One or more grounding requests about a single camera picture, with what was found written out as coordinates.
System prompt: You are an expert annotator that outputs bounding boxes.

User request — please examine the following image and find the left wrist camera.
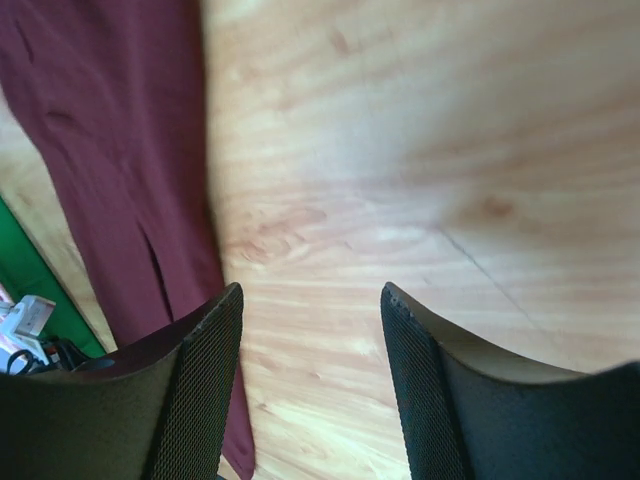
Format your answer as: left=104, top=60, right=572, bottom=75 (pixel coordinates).
left=1, top=295, right=56, bottom=355

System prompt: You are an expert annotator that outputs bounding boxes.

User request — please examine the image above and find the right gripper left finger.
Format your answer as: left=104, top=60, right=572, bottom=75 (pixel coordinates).
left=1, top=283, right=243, bottom=479

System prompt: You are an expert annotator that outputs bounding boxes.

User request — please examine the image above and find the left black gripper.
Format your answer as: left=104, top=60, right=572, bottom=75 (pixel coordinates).
left=4, top=337, right=86, bottom=376

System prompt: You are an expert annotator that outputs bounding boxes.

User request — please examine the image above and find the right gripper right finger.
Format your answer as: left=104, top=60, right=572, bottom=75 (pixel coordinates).
left=380, top=283, right=639, bottom=479

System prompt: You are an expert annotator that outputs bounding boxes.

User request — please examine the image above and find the green plastic bin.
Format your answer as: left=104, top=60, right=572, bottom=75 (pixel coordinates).
left=1, top=201, right=106, bottom=357

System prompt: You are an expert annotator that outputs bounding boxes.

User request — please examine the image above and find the maroon t shirt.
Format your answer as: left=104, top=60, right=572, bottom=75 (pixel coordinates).
left=1, top=1, right=256, bottom=479

